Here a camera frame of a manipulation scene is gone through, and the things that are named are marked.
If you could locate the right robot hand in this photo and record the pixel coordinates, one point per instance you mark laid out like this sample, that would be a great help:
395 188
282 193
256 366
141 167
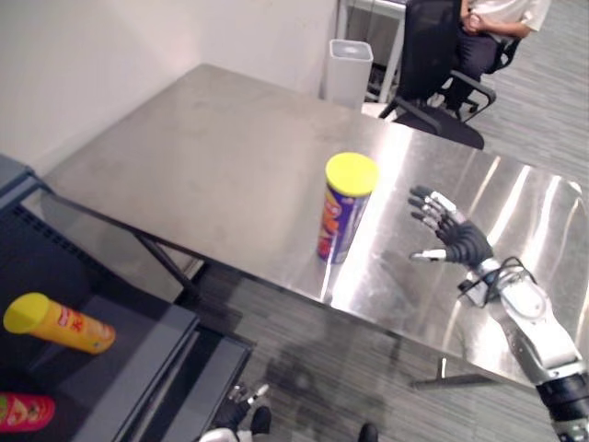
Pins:
462 238

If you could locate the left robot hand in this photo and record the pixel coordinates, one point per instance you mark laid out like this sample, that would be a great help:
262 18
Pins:
239 405

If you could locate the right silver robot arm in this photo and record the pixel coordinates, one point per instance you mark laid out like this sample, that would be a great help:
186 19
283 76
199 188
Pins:
534 322

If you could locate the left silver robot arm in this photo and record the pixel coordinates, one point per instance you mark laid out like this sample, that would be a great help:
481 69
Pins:
221 435

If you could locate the purple chips can yellow lid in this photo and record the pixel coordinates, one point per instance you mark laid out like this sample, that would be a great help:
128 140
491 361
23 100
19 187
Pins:
343 212

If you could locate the dark grey metal shelf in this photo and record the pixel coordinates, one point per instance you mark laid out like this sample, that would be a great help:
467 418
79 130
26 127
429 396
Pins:
92 331

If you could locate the orange chips can yellow lid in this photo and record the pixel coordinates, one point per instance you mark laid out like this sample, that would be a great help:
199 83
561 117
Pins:
60 324

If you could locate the red chips can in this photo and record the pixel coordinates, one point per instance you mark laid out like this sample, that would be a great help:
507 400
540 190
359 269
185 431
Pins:
25 411

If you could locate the robot left dark foot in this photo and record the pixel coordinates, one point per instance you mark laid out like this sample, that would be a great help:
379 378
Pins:
261 420

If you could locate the robot dark foot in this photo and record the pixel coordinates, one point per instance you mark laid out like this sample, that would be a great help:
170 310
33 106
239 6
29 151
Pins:
368 433
261 420

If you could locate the robot right dark foot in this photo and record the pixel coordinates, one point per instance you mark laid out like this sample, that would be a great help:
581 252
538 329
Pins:
368 433

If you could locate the stainless steel table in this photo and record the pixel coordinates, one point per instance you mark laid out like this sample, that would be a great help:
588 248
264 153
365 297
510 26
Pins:
294 193

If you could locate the black office chair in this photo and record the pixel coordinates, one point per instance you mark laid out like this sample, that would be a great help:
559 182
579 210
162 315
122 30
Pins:
437 64

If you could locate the white trash bin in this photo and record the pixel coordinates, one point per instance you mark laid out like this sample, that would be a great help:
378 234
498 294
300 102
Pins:
348 73

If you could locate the person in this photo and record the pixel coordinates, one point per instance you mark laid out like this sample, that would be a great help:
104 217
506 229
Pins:
488 32

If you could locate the white desk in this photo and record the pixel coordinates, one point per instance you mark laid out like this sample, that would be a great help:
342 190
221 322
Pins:
373 41

